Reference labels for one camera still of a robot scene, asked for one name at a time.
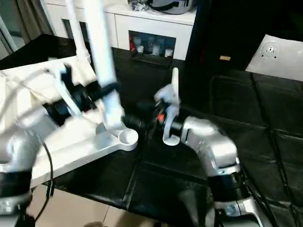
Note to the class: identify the small gold label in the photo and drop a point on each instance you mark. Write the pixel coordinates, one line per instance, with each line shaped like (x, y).
(225, 58)

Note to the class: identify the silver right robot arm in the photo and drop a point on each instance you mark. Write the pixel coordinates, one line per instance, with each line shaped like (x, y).
(213, 146)

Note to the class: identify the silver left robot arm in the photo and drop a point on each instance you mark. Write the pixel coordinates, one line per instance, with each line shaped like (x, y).
(23, 146)

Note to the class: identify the white plastic table top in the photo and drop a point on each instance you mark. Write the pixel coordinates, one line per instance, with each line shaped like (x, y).
(71, 142)

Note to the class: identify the dark rounded robot foot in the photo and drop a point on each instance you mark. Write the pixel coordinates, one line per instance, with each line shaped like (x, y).
(97, 224)

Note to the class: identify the white sideboard with glass doors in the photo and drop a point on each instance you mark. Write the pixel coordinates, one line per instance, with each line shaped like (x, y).
(154, 26)

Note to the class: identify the black cabinet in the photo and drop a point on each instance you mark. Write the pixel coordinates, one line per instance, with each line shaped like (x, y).
(225, 28)

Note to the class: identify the grey brown curtain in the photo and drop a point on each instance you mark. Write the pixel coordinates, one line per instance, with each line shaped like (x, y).
(30, 19)

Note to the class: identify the round grey dish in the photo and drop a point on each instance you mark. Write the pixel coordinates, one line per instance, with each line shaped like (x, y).
(170, 8)

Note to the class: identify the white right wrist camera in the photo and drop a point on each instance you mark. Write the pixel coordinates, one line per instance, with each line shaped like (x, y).
(168, 94)

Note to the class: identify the white plastic table leg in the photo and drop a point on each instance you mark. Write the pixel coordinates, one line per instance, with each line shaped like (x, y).
(175, 80)
(77, 35)
(101, 47)

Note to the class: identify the black quilted mat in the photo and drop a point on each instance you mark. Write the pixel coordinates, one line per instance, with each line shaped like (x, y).
(236, 106)

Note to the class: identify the pale panel with holes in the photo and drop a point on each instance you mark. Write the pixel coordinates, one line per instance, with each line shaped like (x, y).
(284, 63)

